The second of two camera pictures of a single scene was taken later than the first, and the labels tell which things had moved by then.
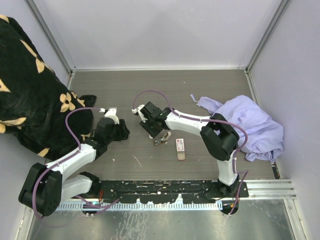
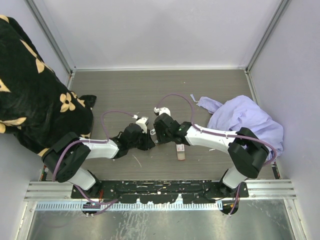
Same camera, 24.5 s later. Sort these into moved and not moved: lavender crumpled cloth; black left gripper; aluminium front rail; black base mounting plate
Moved: black left gripper
Not moved: lavender crumpled cloth; aluminium front rail; black base mounting plate
